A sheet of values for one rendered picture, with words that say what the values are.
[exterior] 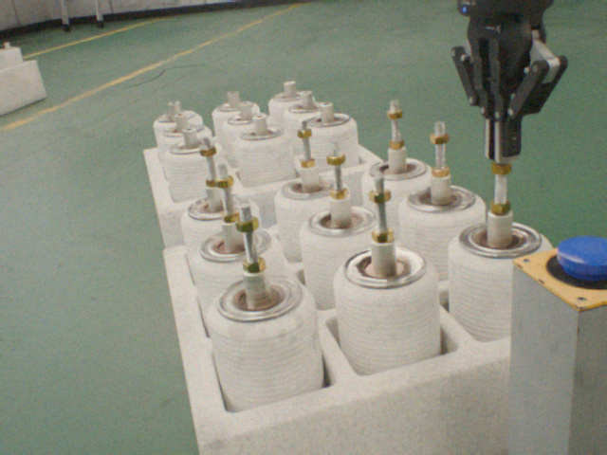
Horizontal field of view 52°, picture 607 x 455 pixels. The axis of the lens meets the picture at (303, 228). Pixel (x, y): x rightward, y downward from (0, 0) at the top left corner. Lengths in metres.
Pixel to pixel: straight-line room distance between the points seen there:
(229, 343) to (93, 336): 0.56
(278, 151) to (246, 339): 0.55
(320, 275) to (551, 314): 0.30
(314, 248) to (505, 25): 0.28
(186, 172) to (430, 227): 0.46
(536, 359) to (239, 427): 0.24
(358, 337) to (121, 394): 0.44
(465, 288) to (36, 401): 0.62
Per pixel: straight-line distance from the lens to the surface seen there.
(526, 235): 0.62
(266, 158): 1.02
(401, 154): 0.80
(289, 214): 0.75
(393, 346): 0.56
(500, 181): 0.59
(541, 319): 0.44
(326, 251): 0.64
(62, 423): 0.90
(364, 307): 0.54
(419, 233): 0.68
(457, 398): 0.58
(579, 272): 0.43
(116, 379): 0.94
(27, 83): 3.30
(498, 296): 0.59
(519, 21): 0.53
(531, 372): 0.47
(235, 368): 0.54
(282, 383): 0.54
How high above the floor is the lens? 0.52
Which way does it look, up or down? 24 degrees down
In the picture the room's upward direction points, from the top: 7 degrees counter-clockwise
